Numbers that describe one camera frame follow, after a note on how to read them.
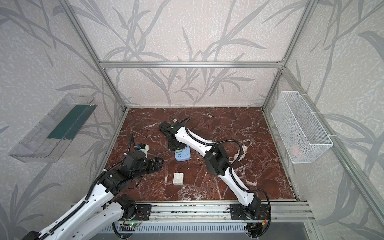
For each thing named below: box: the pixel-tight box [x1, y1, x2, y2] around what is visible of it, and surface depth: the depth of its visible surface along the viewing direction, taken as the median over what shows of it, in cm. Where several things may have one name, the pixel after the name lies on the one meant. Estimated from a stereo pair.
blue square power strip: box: [174, 145, 191, 162], surface depth 93 cm
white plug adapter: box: [173, 173, 184, 185], surface depth 84 cm
